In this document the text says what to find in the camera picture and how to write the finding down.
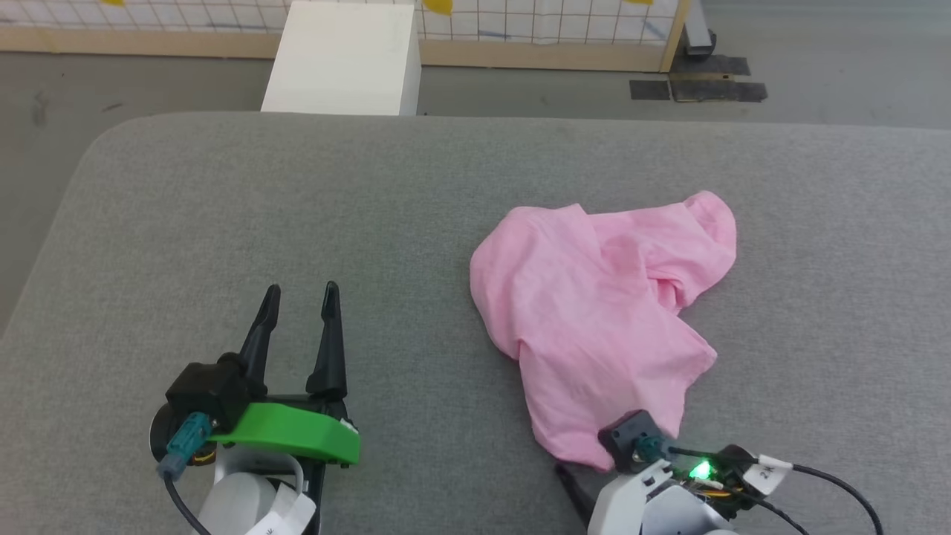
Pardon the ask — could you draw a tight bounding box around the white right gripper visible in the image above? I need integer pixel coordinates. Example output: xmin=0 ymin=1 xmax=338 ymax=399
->
xmin=555 ymin=458 xmax=735 ymax=535

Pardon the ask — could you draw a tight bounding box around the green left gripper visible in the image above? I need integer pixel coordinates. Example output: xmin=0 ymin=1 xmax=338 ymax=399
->
xmin=208 ymin=281 xmax=363 ymax=469

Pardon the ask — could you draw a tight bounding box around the pink garment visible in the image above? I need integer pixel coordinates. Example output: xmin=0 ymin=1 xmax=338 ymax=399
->
xmin=469 ymin=190 xmax=739 ymax=472

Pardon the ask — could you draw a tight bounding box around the white box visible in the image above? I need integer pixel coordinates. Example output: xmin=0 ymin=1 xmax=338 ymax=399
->
xmin=261 ymin=0 xmax=422 ymax=117

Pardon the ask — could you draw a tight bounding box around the wooden framed grid panel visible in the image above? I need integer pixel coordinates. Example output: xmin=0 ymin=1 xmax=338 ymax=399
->
xmin=0 ymin=0 xmax=693 ymax=74

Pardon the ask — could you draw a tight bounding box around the large black floor patch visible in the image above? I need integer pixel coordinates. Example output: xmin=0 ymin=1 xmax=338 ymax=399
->
xmin=670 ymin=78 xmax=769 ymax=104

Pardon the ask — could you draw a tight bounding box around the grey metal foot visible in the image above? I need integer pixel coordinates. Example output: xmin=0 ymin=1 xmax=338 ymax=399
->
xmin=682 ymin=0 xmax=718 ymax=59

